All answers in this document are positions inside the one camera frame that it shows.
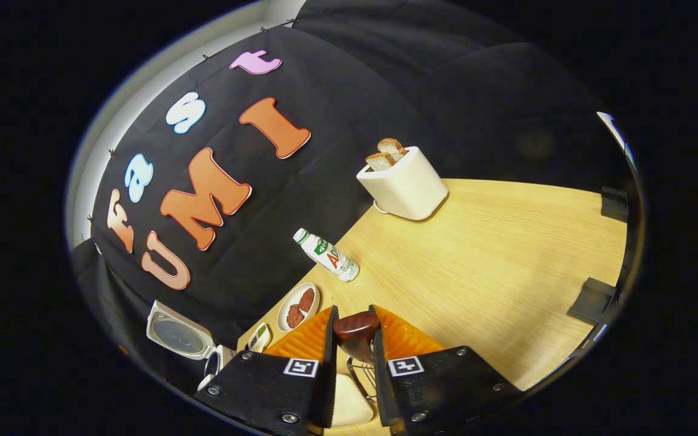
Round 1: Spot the metal wire chopstick holder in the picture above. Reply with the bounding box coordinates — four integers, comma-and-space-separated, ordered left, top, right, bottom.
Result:
346, 356, 380, 405

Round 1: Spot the divided dish of beans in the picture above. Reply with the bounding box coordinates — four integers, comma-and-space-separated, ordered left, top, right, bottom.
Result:
247, 323, 273, 354

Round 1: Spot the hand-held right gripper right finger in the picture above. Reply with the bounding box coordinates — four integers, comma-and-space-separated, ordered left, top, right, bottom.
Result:
368, 305, 522, 436

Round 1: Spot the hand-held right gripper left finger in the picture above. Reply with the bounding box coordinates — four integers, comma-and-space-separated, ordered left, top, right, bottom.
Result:
194, 305, 341, 436

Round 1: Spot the black backdrop cloth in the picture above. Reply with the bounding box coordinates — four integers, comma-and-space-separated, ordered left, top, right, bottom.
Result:
70, 0, 634, 388

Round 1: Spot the black table clamp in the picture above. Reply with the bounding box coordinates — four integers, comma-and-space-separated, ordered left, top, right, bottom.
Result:
600, 187, 630, 223
568, 277, 619, 326

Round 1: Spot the cream toaster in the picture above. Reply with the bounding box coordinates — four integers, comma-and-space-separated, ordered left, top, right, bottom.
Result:
356, 145, 448, 221

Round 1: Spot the white rice cooker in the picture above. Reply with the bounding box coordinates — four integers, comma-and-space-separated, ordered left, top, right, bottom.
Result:
146, 300, 234, 391

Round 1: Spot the white drink bottle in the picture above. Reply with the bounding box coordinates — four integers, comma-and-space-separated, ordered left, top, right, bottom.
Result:
293, 228, 360, 283

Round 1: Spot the white round plate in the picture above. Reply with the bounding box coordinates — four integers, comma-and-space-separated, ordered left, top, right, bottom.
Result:
277, 282, 321, 333

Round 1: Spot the cream rice container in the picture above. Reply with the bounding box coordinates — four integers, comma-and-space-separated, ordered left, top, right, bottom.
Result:
331, 374, 375, 428

